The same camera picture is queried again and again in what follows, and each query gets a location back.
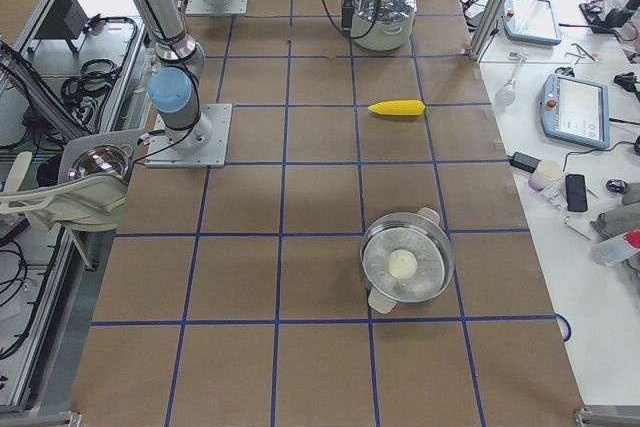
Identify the glass pot lid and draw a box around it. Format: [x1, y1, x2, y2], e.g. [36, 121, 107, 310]
[354, 0, 417, 24]

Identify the yellow corn cob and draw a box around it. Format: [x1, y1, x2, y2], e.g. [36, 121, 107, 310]
[367, 99, 426, 117]

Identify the steel steamer pot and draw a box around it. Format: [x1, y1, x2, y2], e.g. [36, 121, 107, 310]
[360, 207, 455, 314]

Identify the far teach pendant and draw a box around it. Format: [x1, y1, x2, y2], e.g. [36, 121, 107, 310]
[502, 0, 561, 46]

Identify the teach pendant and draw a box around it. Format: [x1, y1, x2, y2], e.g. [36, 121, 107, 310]
[502, 0, 561, 46]
[539, 74, 610, 149]

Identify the white light bulb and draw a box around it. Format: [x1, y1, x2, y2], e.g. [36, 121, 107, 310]
[494, 50, 528, 111]

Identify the black power adapter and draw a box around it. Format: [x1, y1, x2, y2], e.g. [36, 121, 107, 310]
[508, 152, 541, 173]

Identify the near teach pendant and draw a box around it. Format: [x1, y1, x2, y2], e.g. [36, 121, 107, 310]
[539, 74, 610, 149]

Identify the white steamed bun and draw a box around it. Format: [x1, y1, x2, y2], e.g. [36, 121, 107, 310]
[387, 249, 418, 280]

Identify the black smartphone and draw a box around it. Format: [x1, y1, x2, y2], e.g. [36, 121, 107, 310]
[565, 174, 588, 213]

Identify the steel bowl on chair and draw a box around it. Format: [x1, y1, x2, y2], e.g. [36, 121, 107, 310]
[67, 145, 130, 180]

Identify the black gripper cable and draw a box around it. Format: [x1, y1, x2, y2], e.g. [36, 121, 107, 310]
[319, 0, 374, 39]

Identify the aluminium frame post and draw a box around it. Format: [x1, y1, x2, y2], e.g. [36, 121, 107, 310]
[468, 0, 526, 62]

